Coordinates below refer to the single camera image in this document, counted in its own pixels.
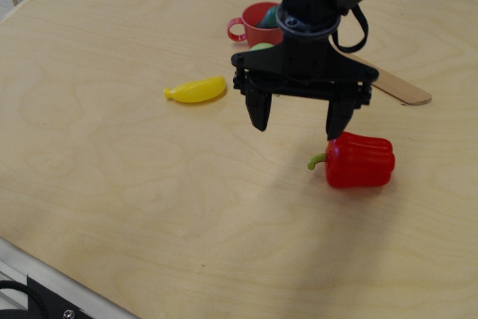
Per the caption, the black corner bracket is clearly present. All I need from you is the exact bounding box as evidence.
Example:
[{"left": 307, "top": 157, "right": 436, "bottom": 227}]
[{"left": 27, "top": 277, "right": 92, "bottom": 319}]

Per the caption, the red toy bell pepper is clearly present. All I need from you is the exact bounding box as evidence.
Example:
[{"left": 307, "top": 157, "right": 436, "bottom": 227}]
[{"left": 307, "top": 131, "right": 395, "bottom": 188}]

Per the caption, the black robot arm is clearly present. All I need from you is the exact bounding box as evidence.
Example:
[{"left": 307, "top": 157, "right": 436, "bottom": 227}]
[{"left": 232, "top": 0, "right": 379, "bottom": 140}]

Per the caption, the red plastic cup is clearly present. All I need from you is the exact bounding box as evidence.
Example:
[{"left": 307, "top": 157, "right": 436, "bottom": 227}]
[{"left": 227, "top": 1, "right": 283, "bottom": 48}]

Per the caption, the wooden toy knife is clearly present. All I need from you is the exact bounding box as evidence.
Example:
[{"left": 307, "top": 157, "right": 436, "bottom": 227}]
[{"left": 348, "top": 55, "right": 432, "bottom": 106}]

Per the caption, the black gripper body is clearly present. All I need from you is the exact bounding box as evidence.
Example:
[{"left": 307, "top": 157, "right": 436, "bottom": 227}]
[{"left": 232, "top": 25, "right": 379, "bottom": 107}]

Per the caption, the green toy pear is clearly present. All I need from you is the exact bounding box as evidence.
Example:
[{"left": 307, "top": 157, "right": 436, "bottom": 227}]
[{"left": 249, "top": 43, "right": 273, "bottom": 52}]

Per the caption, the black braided cable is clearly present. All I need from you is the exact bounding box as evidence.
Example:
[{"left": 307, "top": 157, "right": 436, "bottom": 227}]
[{"left": 0, "top": 280, "right": 49, "bottom": 319}]

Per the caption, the yellow toy banana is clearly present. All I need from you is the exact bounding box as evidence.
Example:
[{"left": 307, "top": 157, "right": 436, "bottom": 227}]
[{"left": 164, "top": 76, "right": 226, "bottom": 104}]

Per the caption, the aluminium table frame rail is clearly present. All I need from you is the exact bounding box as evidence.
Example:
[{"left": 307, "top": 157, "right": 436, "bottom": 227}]
[{"left": 1, "top": 239, "right": 136, "bottom": 319}]

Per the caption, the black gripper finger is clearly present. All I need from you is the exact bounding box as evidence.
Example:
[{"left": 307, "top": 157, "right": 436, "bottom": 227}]
[
  {"left": 245, "top": 83, "right": 272, "bottom": 131},
  {"left": 326, "top": 98, "right": 356, "bottom": 140}
]

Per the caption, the dark green toy cucumber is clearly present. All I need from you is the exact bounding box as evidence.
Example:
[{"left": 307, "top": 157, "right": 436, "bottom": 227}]
[{"left": 255, "top": 5, "right": 278, "bottom": 29}]

